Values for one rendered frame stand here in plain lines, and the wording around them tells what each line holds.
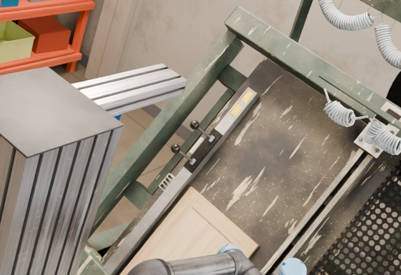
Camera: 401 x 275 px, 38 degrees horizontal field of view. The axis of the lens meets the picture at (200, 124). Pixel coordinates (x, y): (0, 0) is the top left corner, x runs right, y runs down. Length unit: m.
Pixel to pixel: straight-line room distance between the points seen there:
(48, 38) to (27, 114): 4.24
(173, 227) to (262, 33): 0.86
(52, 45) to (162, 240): 3.33
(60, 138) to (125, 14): 4.16
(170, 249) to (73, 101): 1.26
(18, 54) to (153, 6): 1.21
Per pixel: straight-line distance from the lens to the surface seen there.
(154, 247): 2.43
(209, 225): 2.36
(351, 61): 4.33
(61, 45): 5.54
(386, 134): 2.07
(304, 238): 2.18
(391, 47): 2.63
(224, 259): 1.68
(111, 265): 2.49
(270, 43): 2.41
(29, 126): 1.15
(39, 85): 1.28
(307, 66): 2.33
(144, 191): 2.56
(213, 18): 4.85
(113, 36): 5.38
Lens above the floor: 2.66
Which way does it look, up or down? 28 degrees down
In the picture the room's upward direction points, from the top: 21 degrees clockwise
